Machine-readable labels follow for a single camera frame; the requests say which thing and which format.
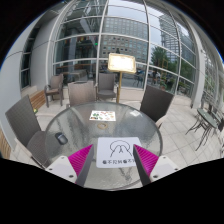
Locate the colourful menu card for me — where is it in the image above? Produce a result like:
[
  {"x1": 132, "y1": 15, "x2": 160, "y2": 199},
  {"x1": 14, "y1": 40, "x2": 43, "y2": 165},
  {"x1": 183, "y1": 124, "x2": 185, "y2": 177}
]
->
[{"x1": 90, "y1": 110, "x2": 116, "y2": 121}]

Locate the gold framed menu stand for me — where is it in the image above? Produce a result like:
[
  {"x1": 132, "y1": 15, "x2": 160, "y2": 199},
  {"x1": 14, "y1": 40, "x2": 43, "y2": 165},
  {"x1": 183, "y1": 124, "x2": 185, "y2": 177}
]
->
[{"x1": 108, "y1": 53, "x2": 136, "y2": 102}]

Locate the white printed mouse pad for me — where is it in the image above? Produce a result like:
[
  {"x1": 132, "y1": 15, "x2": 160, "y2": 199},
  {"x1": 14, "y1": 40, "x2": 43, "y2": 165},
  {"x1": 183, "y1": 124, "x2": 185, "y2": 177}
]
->
[{"x1": 96, "y1": 137, "x2": 141, "y2": 168}]

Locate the grey wicker chair behind table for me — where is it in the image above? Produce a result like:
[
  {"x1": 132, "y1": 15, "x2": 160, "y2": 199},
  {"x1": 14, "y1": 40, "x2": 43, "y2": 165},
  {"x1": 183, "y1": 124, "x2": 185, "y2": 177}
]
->
[{"x1": 67, "y1": 81, "x2": 96, "y2": 107}]

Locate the small side table right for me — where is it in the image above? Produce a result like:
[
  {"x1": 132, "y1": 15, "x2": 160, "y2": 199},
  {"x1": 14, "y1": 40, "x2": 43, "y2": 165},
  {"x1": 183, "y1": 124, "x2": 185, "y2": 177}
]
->
[{"x1": 197, "y1": 108, "x2": 218, "y2": 146}]

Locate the black computer mouse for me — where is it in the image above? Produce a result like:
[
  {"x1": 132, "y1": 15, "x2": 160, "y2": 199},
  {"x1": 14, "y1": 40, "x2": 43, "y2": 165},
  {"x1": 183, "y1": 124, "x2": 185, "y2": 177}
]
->
[{"x1": 55, "y1": 132, "x2": 68, "y2": 145}]

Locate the round glass table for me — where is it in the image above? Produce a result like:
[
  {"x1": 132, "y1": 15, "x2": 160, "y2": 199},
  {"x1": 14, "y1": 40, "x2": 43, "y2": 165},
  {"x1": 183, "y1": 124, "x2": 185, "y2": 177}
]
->
[{"x1": 45, "y1": 102, "x2": 163, "y2": 190}]

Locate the grey wicker chair far centre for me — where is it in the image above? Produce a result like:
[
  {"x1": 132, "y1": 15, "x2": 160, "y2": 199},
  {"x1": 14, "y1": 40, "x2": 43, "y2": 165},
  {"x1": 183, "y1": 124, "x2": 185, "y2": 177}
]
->
[{"x1": 96, "y1": 73, "x2": 116, "y2": 100}]

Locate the brown wicker chair far left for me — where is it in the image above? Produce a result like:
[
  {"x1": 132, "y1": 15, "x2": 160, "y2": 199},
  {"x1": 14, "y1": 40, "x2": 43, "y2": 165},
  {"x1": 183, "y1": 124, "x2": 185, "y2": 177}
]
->
[{"x1": 44, "y1": 74, "x2": 64, "y2": 106}]

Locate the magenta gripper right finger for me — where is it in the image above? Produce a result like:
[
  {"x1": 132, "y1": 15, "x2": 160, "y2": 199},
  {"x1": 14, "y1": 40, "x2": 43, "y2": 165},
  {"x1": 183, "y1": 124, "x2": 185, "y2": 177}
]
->
[{"x1": 132, "y1": 144, "x2": 180, "y2": 187}]

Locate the grey wicker chair right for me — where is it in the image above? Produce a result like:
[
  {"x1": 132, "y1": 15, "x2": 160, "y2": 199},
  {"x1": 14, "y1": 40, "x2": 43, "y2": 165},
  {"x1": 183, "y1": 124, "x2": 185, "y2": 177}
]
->
[{"x1": 140, "y1": 85, "x2": 174, "y2": 128}]

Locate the metal chair far right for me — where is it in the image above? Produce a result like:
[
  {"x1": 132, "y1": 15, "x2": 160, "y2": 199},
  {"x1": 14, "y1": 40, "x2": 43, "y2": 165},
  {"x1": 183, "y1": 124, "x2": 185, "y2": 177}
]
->
[{"x1": 185, "y1": 103, "x2": 224, "y2": 148}]

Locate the grey wicker chair left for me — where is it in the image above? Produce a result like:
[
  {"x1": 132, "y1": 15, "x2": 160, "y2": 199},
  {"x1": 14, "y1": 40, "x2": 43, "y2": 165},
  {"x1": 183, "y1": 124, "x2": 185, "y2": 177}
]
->
[{"x1": 5, "y1": 95, "x2": 50, "y2": 168}]

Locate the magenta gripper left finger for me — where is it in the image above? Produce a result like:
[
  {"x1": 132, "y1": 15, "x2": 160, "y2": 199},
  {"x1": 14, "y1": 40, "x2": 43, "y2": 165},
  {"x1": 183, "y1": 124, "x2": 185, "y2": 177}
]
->
[{"x1": 45, "y1": 144, "x2": 95, "y2": 188}]

